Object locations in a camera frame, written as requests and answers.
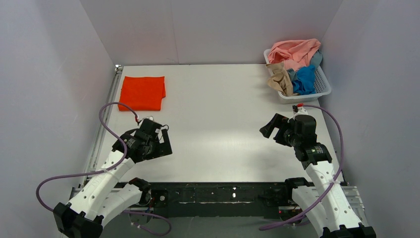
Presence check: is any orange t shirt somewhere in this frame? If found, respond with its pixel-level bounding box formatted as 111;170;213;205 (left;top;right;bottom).
119;76;166;111

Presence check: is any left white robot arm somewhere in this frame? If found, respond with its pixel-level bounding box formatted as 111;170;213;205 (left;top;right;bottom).
53;128;172;238

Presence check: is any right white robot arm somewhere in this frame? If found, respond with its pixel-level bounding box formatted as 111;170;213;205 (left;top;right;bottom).
260;114;376;238

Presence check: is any beige t shirt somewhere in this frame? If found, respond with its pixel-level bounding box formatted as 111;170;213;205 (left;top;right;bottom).
265;62;294;97

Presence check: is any blue t shirt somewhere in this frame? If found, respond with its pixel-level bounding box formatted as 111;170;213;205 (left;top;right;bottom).
292;65;316;95

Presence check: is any white plastic laundry basket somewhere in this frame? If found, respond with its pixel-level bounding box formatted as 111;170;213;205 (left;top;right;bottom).
263;49;331;104

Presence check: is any pink t shirt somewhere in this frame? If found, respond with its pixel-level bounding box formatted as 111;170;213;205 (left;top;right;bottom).
267;39;321;71

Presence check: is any grey teal t shirt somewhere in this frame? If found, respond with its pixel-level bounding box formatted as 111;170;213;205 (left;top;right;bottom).
287;50;323;82

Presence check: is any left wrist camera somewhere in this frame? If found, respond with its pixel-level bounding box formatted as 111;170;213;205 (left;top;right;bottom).
120;119;163;159

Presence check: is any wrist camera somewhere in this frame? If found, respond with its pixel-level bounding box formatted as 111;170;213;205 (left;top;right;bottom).
120;119;163;159
292;104;332;169

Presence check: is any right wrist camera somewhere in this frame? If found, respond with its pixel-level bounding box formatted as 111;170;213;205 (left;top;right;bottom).
292;104;332;169

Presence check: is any aluminium frame rail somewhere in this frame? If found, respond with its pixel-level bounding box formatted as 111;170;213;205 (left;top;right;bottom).
78;64;358;231

